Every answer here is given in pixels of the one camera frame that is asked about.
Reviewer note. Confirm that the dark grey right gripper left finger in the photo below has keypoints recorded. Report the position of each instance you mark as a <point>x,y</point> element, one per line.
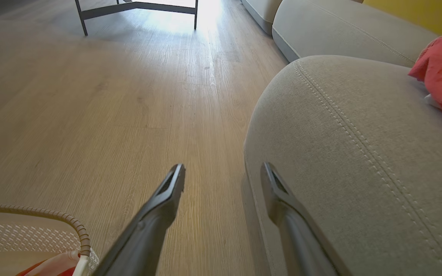
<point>148,234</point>

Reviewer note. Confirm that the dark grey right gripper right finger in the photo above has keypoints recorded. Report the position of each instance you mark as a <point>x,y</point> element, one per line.
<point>301,237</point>

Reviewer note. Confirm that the red white cloth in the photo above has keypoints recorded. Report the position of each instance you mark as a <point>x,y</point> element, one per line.
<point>54,266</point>

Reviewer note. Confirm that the grey and yellow sofa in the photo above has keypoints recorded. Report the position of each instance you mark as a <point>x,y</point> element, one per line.
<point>359,153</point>

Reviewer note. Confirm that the white woven laundry basket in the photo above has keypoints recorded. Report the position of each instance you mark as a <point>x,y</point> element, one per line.
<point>21,234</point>

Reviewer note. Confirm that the black metal table frame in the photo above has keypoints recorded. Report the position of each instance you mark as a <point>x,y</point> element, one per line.
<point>136,7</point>

